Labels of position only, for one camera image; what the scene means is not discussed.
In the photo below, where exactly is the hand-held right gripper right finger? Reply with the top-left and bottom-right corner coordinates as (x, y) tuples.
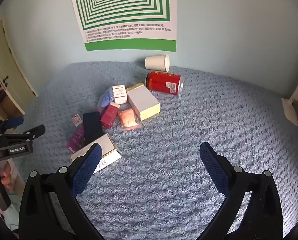
(194, 142), (284, 240)

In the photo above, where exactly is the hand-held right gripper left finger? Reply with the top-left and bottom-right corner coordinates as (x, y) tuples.
(18, 142), (104, 240)

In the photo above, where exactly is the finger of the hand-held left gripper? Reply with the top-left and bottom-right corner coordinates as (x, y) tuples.
(0, 116), (24, 133)
(0, 124), (46, 143)

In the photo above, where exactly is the white cardboard box with flap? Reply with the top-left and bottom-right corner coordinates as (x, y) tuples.
(69, 133), (123, 174)

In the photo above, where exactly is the purple packet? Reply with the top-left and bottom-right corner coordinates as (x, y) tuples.
(66, 126), (86, 154)

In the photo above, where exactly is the black box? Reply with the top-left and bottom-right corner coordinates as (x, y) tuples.
(82, 112), (103, 147)

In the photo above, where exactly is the red carton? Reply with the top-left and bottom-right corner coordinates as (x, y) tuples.
(100, 102), (120, 128)

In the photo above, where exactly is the pink item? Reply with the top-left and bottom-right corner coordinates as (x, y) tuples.
(118, 107), (142, 131)

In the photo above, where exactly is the blue plastic bag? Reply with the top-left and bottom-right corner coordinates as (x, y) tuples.
(97, 90), (116, 112)

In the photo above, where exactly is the small white red-label box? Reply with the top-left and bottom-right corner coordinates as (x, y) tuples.
(111, 85), (128, 105)

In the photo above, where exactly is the white box with yellow sides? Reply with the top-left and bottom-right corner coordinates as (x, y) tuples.
(126, 83), (161, 121)

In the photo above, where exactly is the red drink can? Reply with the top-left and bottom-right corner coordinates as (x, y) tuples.
(145, 71), (184, 96)

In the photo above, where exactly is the white paper cup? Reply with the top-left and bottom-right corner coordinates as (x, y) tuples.
(145, 54), (170, 72)

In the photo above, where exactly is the person's left hand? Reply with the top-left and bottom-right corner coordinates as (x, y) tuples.
(0, 161), (14, 190)

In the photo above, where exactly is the blue knitted blanket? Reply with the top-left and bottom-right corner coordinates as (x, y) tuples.
(11, 61), (298, 240)

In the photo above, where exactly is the cream door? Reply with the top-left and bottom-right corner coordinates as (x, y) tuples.
(0, 19), (38, 117)

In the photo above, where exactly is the green striped wall poster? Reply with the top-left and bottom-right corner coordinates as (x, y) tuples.
(68, 0), (177, 52)

